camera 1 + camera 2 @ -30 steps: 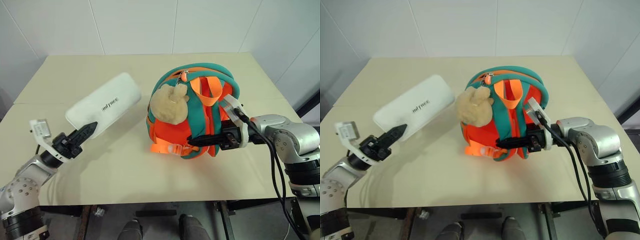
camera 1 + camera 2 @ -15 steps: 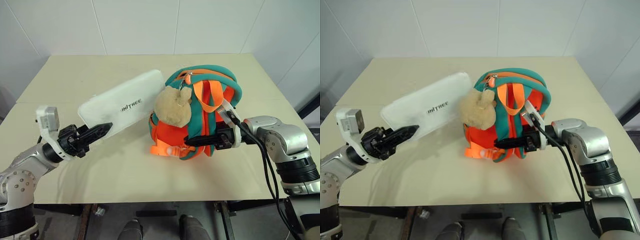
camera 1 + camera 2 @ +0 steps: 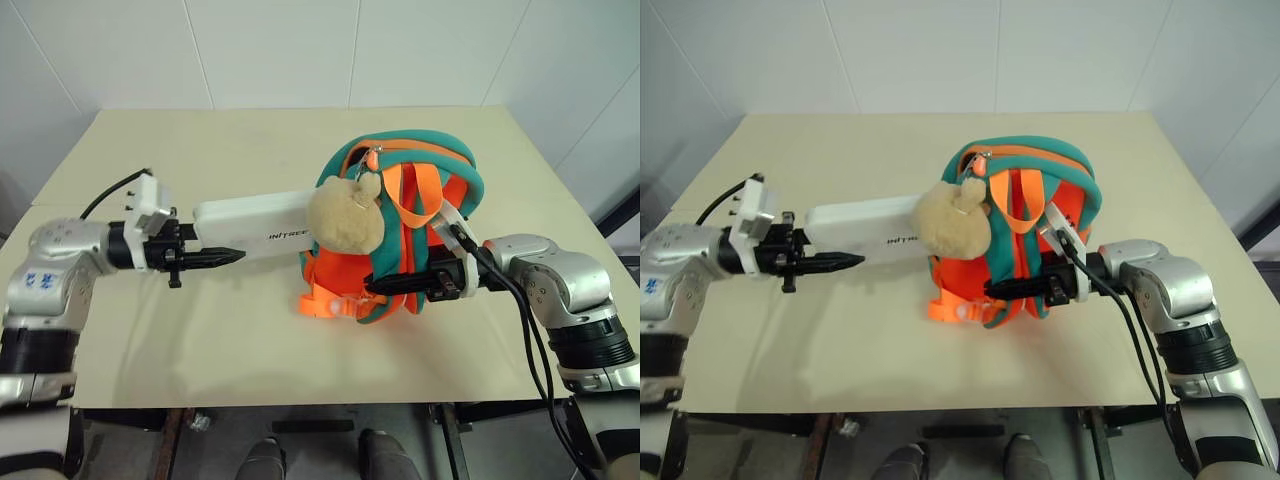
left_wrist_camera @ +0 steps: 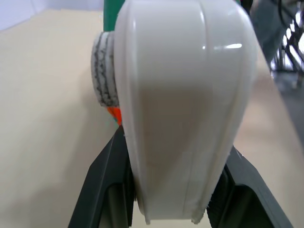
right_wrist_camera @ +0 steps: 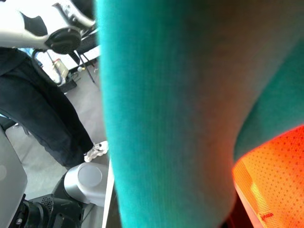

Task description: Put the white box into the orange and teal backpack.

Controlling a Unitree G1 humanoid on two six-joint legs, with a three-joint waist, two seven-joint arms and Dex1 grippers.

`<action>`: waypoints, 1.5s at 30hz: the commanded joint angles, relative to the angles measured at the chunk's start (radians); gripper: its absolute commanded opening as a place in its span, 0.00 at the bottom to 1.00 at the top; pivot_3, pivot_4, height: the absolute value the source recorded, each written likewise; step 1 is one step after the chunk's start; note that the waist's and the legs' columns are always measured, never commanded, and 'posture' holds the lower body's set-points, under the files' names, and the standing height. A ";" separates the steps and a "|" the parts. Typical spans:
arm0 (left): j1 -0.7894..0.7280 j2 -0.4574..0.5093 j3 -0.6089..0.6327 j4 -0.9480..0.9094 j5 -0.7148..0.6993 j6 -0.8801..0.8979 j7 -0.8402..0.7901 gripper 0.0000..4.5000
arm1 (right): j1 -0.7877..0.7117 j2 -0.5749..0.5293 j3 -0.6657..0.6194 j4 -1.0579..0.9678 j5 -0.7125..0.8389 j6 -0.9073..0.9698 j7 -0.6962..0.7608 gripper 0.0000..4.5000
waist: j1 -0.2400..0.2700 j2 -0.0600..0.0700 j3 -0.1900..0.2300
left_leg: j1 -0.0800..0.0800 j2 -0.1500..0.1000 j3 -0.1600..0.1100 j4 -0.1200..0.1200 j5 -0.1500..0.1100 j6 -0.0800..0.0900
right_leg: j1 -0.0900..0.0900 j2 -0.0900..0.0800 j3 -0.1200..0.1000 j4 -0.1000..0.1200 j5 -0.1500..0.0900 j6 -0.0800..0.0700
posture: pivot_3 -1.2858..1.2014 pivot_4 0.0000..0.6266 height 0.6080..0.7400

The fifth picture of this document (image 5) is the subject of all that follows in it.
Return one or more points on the teal knit cloth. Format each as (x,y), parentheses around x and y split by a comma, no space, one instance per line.
(152,114)

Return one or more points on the white sneaker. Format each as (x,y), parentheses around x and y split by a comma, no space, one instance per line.
(97,149)

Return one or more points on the silver robot leg joint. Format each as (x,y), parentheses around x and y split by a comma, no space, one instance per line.
(89,180)

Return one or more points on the black folding stand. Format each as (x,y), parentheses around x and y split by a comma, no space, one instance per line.
(88,45)

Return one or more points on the white canister with tubing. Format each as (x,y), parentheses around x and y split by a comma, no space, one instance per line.
(60,69)

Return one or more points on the person in dark trousers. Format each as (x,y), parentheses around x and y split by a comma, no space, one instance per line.
(38,104)

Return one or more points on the white machine with black disc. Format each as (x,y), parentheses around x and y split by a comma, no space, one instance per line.
(61,39)

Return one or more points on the black robot waist mechanism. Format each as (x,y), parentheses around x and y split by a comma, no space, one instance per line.
(57,211)

